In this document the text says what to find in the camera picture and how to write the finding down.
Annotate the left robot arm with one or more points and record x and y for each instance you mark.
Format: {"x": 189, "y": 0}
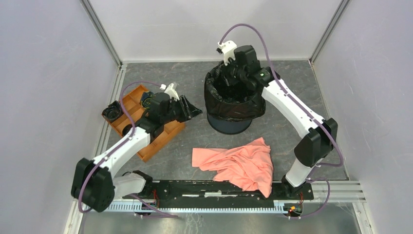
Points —
{"x": 95, "y": 182}

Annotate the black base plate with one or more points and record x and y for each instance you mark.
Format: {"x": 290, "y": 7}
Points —
{"x": 212, "y": 194}

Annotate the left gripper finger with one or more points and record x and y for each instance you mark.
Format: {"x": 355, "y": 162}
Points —
{"x": 188, "y": 107}
{"x": 193, "y": 112}

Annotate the black trash bag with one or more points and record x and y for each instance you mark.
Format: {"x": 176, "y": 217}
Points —
{"x": 230, "y": 103}
{"x": 112, "y": 112}

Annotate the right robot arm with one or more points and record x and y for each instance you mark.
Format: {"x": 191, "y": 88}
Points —
{"x": 318, "y": 135}

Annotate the aluminium slotted rail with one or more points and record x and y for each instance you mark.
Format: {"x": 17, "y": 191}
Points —
{"x": 138, "y": 207}

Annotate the orange compartment tray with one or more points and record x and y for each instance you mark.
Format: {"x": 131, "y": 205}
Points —
{"x": 159, "y": 137}

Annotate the pink cloth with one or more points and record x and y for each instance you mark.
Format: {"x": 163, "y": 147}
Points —
{"x": 248, "y": 167}

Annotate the dark blue trash bin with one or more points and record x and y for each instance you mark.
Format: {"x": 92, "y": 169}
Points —
{"x": 228, "y": 127}

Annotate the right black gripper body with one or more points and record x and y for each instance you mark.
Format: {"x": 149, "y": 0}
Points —
{"x": 232, "y": 73}

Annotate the rolled black trash bag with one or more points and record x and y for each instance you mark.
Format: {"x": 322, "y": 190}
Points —
{"x": 112, "y": 112}

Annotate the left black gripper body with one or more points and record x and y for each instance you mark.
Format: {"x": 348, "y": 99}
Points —
{"x": 177, "y": 112}

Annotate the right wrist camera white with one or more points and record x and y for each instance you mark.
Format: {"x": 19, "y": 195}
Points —
{"x": 227, "y": 49}

